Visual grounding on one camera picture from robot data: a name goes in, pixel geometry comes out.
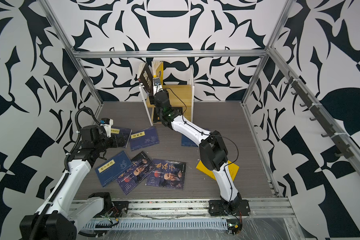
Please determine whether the blue book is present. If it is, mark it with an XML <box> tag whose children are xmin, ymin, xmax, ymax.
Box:
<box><xmin>95</xmin><ymin>151</ymin><xmax>132</xmax><ymax>187</ymax></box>
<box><xmin>181</xmin><ymin>135</ymin><xmax>198</xmax><ymax>147</ymax></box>
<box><xmin>129</xmin><ymin>127</ymin><xmax>160</xmax><ymax>151</ymax></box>
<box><xmin>111</xmin><ymin>127</ymin><xmax>132</xmax><ymax>148</ymax></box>

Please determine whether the yellow cartoon book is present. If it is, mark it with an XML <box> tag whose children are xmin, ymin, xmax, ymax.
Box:
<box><xmin>152</xmin><ymin>61</ymin><xmax>164</xmax><ymax>83</ymax></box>
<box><xmin>196</xmin><ymin>161</ymin><xmax>240</xmax><ymax>180</ymax></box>

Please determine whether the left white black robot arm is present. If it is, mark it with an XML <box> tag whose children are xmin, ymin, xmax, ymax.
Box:
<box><xmin>20</xmin><ymin>107</ymin><xmax>125</xmax><ymax>240</ymax></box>

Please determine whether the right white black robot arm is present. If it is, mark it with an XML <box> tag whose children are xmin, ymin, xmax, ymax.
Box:
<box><xmin>154</xmin><ymin>89</ymin><xmax>242</xmax><ymax>214</ymax></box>

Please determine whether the dark portrait book left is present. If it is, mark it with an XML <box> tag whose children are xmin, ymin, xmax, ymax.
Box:
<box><xmin>116</xmin><ymin>151</ymin><xmax>155</xmax><ymax>195</ymax></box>

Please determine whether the dark portrait book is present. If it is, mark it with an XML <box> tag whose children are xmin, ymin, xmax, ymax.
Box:
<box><xmin>146</xmin><ymin>159</ymin><xmax>187</xmax><ymax>191</ymax></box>
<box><xmin>116</xmin><ymin>151</ymin><xmax>155</xmax><ymax>195</ymax></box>

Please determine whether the dark portrait book right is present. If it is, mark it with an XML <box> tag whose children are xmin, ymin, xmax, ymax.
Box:
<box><xmin>146</xmin><ymin>159</ymin><xmax>187</xmax><ymax>191</ymax></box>

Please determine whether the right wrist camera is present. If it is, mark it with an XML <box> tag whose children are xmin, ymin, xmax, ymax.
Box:
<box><xmin>153</xmin><ymin>78</ymin><xmax>163</xmax><ymax>95</ymax></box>

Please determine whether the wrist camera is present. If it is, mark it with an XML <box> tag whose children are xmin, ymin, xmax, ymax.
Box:
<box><xmin>153</xmin><ymin>78</ymin><xmax>163</xmax><ymax>95</ymax></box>
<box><xmin>100</xmin><ymin>118</ymin><xmax>114</xmax><ymax>138</ymax></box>

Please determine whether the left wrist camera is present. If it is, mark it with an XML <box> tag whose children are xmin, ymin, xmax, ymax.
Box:
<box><xmin>100</xmin><ymin>118</ymin><xmax>114</xmax><ymax>138</ymax></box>

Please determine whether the wooden white frame bookshelf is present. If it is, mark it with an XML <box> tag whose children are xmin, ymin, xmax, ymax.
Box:
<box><xmin>139</xmin><ymin>66</ymin><xmax>195</xmax><ymax>126</ymax></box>

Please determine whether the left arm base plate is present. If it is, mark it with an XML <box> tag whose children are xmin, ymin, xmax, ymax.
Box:
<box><xmin>103</xmin><ymin>201</ymin><xmax>130</xmax><ymax>218</ymax></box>

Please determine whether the white slotted cable duct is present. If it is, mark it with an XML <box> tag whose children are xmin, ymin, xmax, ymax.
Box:
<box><xmin>82</xmin><ymin>219</ymin><xmax>228</xmax><ymax>231</ymax></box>

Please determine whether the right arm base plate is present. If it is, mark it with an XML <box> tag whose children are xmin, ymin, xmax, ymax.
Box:
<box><xmin>208</xmin><ymin>200</ymin><xmax>251</xmax><ymax>217</ymax></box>

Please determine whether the wall coat hook rail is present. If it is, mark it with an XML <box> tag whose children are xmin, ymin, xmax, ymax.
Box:
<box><xmin>285</xmin><ymin>71</ymin><xmax>355</xmax><ymax>159</ymax></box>

